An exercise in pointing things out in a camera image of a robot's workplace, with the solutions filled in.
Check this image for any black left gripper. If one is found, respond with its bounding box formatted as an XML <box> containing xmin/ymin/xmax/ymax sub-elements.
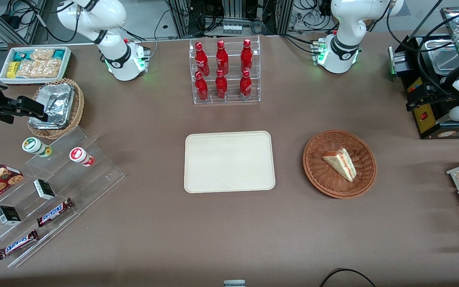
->
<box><xmin>406</xmin><ymin>77</ymin><xmax>459</xmax><ymax>112</ymax></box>

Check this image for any triangular sandwich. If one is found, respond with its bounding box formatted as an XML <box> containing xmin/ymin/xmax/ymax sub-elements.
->
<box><xmin>322</xmin><ymin>148</ymin><xmax>357</xmax><ymax>183</ymax></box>

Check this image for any light wicker basket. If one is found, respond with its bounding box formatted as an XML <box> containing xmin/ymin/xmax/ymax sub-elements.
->
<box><xmin>27</xmin><ymin>78</ymin><xmax>84</xmax><ymax>140</ymax></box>

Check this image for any brown round wicker basket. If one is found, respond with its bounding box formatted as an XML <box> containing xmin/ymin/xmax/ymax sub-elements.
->
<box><xmin>302</xmin><ymin>130</ymin><xmax>377</xmax><ymax>199</ymax></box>

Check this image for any beige rectangular serving tray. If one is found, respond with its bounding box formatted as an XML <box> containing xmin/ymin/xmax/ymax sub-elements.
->
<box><xmin>184</xmin><ymin>131</ymin><xmax>276</xmax><ymax>194</ymax></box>

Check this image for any black food warmer appliance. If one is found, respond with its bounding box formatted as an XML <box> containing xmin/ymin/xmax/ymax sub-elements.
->
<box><xmin>403</xmin><ymin>6</ymin><xmax>459</xmax><ymax>140</ymax></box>

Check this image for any green lid white cup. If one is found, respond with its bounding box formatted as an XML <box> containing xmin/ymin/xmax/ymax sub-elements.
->
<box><xmin>22</xmin><ymin>137</ymin><xmax>53</xmax><ymax>158</ymax></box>

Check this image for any silver foil pack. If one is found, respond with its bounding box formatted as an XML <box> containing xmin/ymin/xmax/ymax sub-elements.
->
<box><xmin>28</xmin><ymin>96</ymin><xmax>72</xmax><ymax>130</ymax></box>
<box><xmin>36</xmin><ymin>83</ymin><xmax>75</xmax><ymax>105</ymax></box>

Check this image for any grey box with green light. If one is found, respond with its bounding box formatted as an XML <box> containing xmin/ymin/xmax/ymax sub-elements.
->
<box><xmin>388</xmin><ymin>45</ymin><xmax>413</xmax><ymax>79</ymax></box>

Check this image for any steel food pan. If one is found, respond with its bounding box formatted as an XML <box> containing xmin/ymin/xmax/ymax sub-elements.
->
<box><xmin>425</xmin><ymin>38</ymin><xmax>459</xmax><ymax>76</ymax></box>

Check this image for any large clear cracker bag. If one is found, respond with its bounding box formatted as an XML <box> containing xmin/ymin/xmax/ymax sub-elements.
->
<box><xmin>16</xmin><ymin>59</ymin><xmax>61</xmax><ymax>79</ymax></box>

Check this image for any small clear cracker bag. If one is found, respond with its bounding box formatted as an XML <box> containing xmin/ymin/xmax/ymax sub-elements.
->
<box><xmin>30</xmin><ymin>48</ymin><xmax>55</xmax><ymax>61</ymax></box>

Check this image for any white rectangular snack bin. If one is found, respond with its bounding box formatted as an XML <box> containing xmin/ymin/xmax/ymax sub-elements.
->
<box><xmin>0</xmin><ymin>47</ymin><xmax>72</xmax><ymax>85</ymax></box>

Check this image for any red lid white cup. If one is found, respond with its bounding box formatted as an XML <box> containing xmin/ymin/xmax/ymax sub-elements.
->
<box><xmin>69</xmin><ymin>147</ymin><xmax>95</xmax><ymax>167</ymax></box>

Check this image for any black diagonal pole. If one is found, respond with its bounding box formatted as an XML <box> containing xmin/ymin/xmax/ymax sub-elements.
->
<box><xmin>410</xmin><ymin>0</ymin><xmax>445</xmax><ymax>41</ymax></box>

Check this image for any small black carton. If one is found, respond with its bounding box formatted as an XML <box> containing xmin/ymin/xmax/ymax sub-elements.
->
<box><xmin>0</xmin><ymin>206</ymin><xmax>22</xmax><ymax>226</ymax></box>
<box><xmin>33</xmin><ymin>179</ymin><xmax>56</xmax><ymax>201</ymax></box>

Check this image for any clear acrylic stepped display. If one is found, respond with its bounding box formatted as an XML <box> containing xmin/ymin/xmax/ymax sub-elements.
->
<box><xmin>0</xmin><ymin>127</ymin><xmax>126</xmax><ymax>268</ymax></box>

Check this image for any brown Snickers bar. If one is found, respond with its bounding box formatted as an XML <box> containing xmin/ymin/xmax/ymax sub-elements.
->
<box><xmin>0</xmin><ymin>230</ymin><xmax>39</xmax><ymax>260</ymax></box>
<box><xmin>36</xmin><ymin>198</ymin><xmax>75</xmax><ymax>228</ymax></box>

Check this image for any red cola bottle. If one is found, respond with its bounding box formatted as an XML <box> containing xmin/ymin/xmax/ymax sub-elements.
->
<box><xmin>195</xmin><ymin>71</ymin><xmax>209</xmax><ymax>101</ymax></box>
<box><xmin>216</xmin><ymin>40</ymin><xmax>229</xmax><ymax>75</ymax></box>
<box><xmin>215</xmin><ymin>69</ymin><xmax>228</xmax><ymax>99</ymax></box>
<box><xmin>195</xmin><ymin>42</ymin><xmax>210</xmax><ymax>77</ymax></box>
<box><xmin>239</xmin><ymin>70</ymin><xmax>252</xmax><ymax>100</ymax></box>
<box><xmin>241</xmin><ymin>39</ymin><xmax>253</xmax><ymax>73</ymax></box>

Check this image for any clear acrylic bottle rack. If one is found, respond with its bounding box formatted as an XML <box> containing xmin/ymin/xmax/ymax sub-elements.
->
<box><xmin>189</xmin><ymin>35</ymin><xmax>261</xmax><ymax>105</ymax></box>

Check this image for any black looped cable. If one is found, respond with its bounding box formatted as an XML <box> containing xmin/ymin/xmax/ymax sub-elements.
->
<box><xmin>319</xmin><ymin>268</ymin><xmax>377</xmax><ymax>287</ymax></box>

